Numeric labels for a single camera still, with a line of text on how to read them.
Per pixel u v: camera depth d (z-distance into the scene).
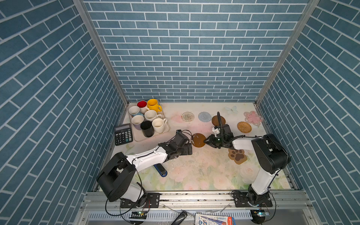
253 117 1.12
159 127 0.94
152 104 1.09
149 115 1.05
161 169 0.84
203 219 0.68
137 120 1.02
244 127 1.05
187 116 1.12
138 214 0.72
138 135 1.00
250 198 0.66
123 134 0.98
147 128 0.94
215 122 1.05
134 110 1.06
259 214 0.71
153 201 0.74
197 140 0.97
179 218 0.66
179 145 0.67
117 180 0.42
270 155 0.50
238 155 0.91
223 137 0.79
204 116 1.12
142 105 1.09
